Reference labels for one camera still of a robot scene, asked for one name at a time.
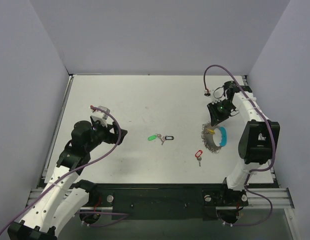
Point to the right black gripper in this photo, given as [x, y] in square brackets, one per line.
[218, 116]

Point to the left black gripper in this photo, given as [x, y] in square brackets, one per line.
[111, 134]

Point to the large keyring blue handle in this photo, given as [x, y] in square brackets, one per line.
[214, 138]

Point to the green tag key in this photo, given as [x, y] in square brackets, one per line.
[155, 136]

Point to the black tag key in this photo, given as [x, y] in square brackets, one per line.
[166, 138]

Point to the red tag key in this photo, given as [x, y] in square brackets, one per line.
[198, 156]

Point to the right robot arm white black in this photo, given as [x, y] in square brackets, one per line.
[258, 142]

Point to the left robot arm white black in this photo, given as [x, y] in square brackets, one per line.
[64, 195]

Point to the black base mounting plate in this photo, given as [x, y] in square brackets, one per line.
[168, 201]

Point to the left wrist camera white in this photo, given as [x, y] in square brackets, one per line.
[100, 116]

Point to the aluminium rail frame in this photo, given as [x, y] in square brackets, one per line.
[146, 105]

